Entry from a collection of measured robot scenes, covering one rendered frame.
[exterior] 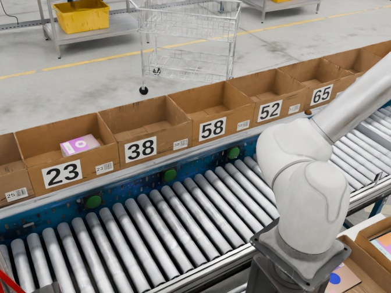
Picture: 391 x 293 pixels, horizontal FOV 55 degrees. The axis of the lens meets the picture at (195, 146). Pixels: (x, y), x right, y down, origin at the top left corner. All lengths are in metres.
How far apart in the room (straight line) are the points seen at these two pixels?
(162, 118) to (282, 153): 1.15
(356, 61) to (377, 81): 1.94
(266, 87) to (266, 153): 1.40
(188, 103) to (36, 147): 0.85
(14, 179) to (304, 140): 1.15
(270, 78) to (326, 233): 1.60
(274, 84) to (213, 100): 0.46
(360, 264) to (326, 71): 1.41
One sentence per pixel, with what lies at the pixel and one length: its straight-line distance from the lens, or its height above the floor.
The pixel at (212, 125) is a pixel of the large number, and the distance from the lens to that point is 1.94.
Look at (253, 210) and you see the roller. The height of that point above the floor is 0.74.
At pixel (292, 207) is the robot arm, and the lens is 0.99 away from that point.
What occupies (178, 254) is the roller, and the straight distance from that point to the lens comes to 1.64.
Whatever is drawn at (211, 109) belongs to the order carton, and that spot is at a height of 0.89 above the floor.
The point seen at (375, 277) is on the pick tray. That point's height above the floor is 0.78.
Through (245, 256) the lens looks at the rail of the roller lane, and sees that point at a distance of 1.69.
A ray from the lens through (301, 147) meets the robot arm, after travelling 1.09.
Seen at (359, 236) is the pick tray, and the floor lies 0.83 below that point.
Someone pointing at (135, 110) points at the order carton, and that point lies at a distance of 2.03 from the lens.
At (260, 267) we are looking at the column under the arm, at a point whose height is 1.08.
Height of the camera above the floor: 2.07
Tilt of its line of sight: 37 degrees down
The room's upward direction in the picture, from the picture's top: 3 degrees clockwise
